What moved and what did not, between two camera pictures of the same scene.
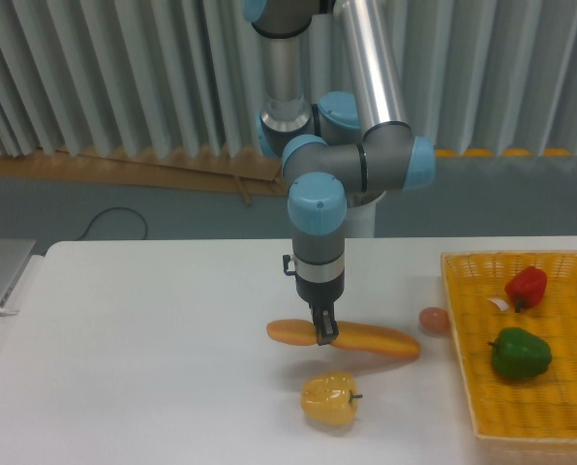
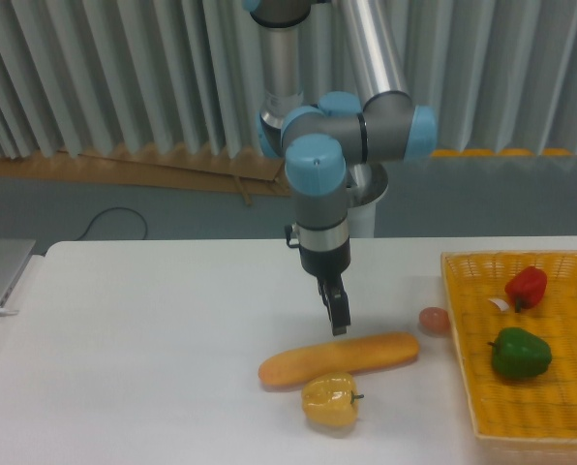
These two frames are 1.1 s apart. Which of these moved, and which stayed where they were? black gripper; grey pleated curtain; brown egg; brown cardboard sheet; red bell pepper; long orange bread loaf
Moved: long orange bread loaf; black gripper
Stayed: brown egg; grey pleated curtain; brown cardboard sheet; red bell pepper
